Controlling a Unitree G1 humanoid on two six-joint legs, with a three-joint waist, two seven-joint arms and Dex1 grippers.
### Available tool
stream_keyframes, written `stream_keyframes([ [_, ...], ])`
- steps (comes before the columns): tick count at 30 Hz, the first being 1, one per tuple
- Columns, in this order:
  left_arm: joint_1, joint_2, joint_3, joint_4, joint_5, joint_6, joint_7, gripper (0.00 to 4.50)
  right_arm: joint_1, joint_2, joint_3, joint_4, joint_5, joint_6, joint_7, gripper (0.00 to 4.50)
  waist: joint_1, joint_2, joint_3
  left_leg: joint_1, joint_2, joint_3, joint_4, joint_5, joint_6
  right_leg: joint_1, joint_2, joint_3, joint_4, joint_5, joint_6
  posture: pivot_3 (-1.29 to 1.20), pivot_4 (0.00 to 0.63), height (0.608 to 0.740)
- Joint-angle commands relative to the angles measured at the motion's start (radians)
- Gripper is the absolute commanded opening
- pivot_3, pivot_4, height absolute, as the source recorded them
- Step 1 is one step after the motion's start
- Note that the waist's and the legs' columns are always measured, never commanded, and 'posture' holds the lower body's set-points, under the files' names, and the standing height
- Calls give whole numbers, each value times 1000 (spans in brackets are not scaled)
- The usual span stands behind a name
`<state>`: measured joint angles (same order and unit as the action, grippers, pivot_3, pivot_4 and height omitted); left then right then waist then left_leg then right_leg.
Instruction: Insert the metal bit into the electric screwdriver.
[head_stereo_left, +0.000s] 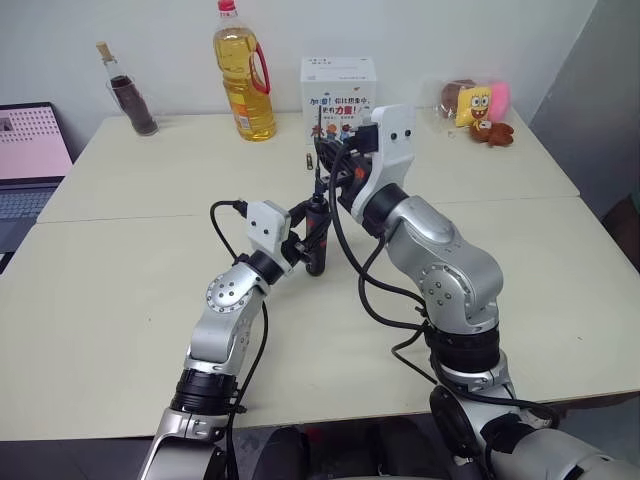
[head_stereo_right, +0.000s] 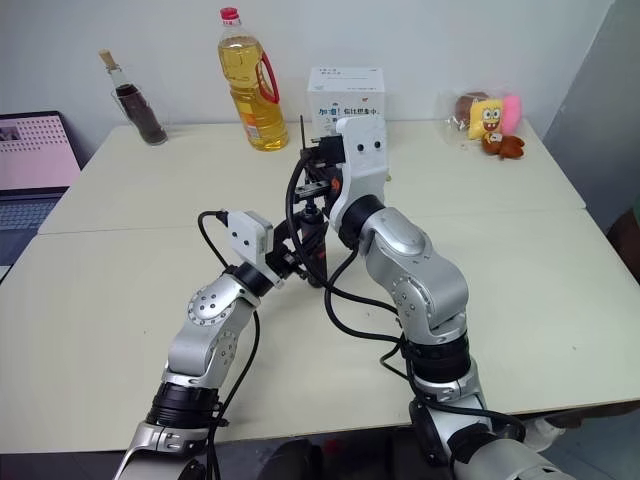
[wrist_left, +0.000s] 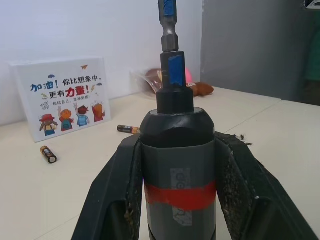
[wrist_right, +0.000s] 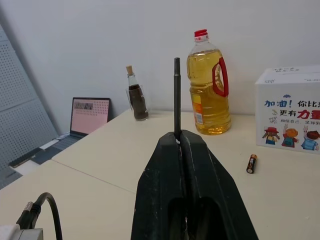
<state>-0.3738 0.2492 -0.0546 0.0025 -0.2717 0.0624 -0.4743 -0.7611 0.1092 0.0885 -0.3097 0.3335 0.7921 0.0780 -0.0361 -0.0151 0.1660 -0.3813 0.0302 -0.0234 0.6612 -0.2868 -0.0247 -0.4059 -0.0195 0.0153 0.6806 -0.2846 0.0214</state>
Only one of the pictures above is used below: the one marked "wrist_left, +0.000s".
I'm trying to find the pink plush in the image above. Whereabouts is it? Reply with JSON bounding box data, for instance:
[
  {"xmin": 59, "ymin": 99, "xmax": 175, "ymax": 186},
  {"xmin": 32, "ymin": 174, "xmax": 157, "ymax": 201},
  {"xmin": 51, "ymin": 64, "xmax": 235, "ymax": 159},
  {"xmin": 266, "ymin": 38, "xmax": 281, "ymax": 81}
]
[{"xmin": 184, "ymin": 67, "xmax": 196, "ymax": 85}]

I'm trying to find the brown plush toy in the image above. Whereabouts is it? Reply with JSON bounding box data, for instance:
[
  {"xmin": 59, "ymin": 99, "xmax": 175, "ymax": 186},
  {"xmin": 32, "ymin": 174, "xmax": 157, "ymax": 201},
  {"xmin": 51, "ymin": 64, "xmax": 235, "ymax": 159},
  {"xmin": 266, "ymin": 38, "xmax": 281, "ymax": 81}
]
[{"xmin": 186, "ymin": 81, "xmax": 215, "ymax": 98}]

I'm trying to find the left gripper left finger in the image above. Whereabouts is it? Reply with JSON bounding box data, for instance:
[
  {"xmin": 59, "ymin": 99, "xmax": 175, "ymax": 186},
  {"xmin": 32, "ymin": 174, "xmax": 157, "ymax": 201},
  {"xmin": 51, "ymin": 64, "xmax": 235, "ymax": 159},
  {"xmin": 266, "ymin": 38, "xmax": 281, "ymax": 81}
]
[{"xmin": 76, "ymin": 136, "xmax": 145, "ymax": 240}]

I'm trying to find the clear plastic bag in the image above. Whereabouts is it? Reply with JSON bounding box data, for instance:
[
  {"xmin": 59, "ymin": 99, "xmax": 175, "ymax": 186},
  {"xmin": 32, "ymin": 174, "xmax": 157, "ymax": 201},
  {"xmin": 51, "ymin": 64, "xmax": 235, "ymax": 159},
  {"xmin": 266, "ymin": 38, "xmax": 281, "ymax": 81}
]
[{"xmin": 129, "ymin": 67, "xmax": 201, "ymax": 101}]

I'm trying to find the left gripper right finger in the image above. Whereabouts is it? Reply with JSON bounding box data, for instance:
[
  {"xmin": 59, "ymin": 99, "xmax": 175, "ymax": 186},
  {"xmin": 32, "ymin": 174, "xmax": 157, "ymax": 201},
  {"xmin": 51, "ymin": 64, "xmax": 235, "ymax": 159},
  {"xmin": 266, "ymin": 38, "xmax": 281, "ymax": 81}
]
[{"xmin": 214, "ymin": 131, "xmax": 320, "ymax": 240}]

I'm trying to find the black gold AA battery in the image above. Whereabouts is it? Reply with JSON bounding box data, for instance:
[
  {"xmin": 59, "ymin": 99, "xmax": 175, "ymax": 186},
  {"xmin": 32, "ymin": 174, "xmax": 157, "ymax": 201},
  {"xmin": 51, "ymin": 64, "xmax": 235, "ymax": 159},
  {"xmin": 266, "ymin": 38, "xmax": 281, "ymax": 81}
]
[
  {"xmin": 116, "ymin": 124, "xmax": 141, "ymax": 135},
  {"xmin": 39, "ymin": 145, "xmax": 59, "ymax": 165}
]

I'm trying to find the round brown plush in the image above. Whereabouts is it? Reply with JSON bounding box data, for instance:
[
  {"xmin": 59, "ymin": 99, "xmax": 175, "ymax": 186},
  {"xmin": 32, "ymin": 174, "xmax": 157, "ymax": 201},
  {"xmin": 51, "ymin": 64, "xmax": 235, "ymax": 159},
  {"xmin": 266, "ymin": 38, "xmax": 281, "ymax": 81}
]
[{"xmin": 145, "ymin": 67, "xmax": 163, "ymax": 88}]

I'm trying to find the grey electric screwdriver red band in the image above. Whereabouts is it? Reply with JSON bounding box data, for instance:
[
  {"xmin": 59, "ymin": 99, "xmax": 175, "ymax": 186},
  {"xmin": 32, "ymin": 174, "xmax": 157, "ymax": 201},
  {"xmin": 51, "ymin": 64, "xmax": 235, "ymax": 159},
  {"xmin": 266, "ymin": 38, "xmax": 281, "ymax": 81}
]
[{"xmin": 138, "ymin": 49, "xmax": 218, "ymax": 240}]

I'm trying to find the metal screwdriver bit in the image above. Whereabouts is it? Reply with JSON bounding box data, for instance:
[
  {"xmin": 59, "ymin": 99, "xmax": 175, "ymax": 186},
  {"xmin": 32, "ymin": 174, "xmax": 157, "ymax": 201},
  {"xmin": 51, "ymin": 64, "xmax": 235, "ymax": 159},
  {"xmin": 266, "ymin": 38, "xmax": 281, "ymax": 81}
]
[{"xmin": 157, "ymin": 0, "xmax": 180, "ymax": 54}]

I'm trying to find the grey partition panel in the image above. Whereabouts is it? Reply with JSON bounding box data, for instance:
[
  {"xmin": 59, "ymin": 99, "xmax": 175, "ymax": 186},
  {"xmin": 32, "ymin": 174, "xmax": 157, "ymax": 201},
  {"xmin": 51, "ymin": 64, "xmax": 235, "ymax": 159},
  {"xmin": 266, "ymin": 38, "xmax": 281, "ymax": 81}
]
[{"xmin": 200, "ymin": 0, "xmax": 320, "ymax": 106}]

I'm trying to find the white cartoon printed box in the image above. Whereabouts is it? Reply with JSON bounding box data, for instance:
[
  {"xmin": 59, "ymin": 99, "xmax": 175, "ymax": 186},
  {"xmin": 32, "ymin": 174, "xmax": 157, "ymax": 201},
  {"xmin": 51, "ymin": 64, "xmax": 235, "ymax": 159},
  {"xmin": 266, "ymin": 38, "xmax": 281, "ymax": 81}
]
[{"xmin": 9, "ymin": 56, "xmax": 112, "ymax": 144}]

